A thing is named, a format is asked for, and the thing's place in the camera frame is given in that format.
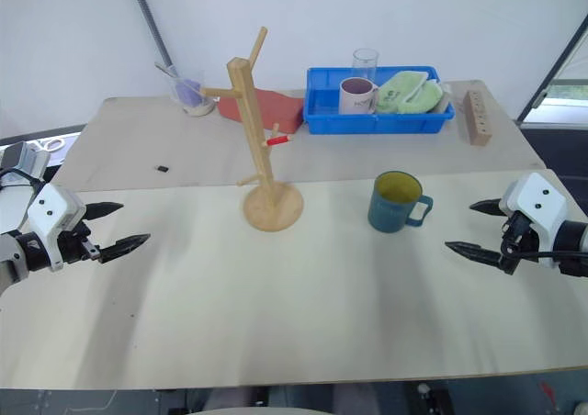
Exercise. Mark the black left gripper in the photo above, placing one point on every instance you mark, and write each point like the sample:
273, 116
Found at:
75, 245

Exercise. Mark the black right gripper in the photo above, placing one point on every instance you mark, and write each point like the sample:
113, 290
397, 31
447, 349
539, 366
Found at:
516, 240

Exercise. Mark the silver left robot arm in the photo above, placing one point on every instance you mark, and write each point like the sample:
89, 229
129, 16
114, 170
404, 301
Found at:
11, 259

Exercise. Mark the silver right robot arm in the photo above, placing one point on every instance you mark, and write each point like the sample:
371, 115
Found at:
574, 245

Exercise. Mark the blue mug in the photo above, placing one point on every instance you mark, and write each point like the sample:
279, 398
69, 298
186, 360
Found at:
395, 201

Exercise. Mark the clear measuring cup with scoop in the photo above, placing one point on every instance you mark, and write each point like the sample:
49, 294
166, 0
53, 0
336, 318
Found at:
188, 91

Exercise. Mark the wooden mug tree stand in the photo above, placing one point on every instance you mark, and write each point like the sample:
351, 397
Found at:
257, 149

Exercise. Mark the small black clip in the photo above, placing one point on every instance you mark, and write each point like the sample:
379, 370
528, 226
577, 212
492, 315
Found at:
161, 169

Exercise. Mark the white scissors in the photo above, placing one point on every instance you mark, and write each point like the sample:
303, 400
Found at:
48, 145

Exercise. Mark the wooden block with holes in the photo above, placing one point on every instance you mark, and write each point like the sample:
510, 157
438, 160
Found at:
477, 119

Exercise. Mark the green cloth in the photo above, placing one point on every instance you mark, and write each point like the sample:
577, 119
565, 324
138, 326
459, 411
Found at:
413, 91

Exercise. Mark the blue plastic tray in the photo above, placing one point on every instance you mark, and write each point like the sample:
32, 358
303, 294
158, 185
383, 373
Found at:
376, 107

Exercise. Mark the white mug with purple inside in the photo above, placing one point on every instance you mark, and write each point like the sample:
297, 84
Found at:
356, 96

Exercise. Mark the red brick-shaped block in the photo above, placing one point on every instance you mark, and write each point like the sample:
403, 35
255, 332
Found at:
271, 109

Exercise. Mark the clear glass beaker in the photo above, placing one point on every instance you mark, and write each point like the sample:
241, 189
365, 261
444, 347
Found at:
365, 63

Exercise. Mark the grey metal pole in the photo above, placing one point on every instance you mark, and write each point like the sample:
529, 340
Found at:
149, 18

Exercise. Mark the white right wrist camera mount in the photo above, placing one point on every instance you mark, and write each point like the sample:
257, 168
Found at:
537, 208

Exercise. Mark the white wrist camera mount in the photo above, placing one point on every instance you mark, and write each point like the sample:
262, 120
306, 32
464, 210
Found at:
537, 208
50, 217

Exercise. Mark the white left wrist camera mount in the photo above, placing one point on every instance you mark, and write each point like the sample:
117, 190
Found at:
50, 217

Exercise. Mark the dark diagonal frame bar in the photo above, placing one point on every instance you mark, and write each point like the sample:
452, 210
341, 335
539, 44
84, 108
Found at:
549, 68

